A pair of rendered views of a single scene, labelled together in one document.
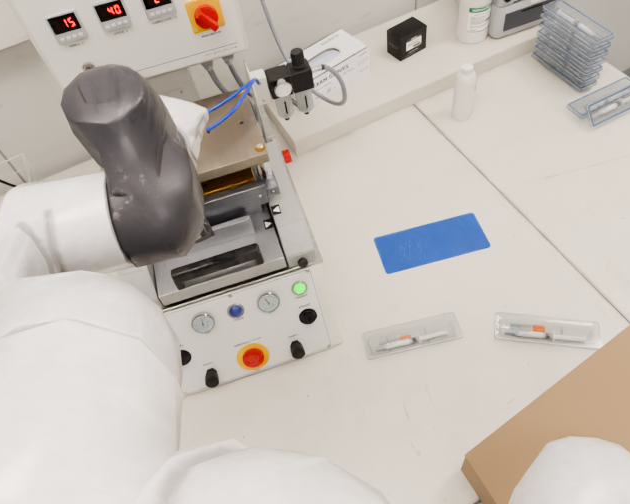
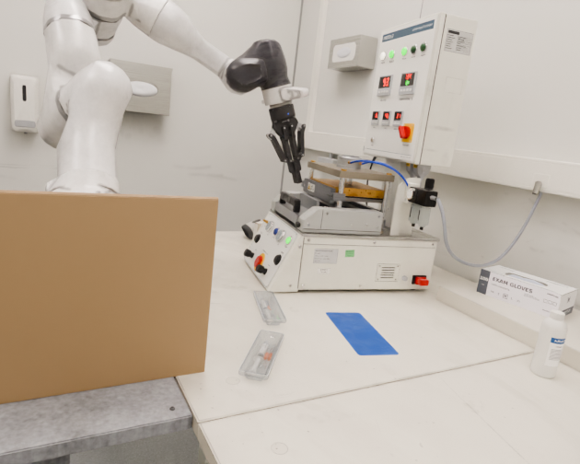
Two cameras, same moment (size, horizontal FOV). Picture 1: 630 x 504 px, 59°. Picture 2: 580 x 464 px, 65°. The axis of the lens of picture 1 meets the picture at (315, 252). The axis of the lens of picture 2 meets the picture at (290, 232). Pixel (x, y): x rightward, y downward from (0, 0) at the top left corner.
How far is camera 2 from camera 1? 134 cm
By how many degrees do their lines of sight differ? 73
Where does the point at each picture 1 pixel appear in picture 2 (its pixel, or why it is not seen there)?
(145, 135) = (254, 49)
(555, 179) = (468, 411)
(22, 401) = not seen: outside the picture
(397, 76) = not seen: hidden behind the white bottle
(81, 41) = (376, 126)
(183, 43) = (397, 145)
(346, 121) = (476, 305)
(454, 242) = (361, 341)
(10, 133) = not seen: hidden behind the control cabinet
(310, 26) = (572, 283)
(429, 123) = (514, 353)
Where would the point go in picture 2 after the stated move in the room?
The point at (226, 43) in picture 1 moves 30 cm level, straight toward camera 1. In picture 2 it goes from (408, 154) to (314, 143)
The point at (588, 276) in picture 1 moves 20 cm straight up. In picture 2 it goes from (327, 398) to (342, 293)
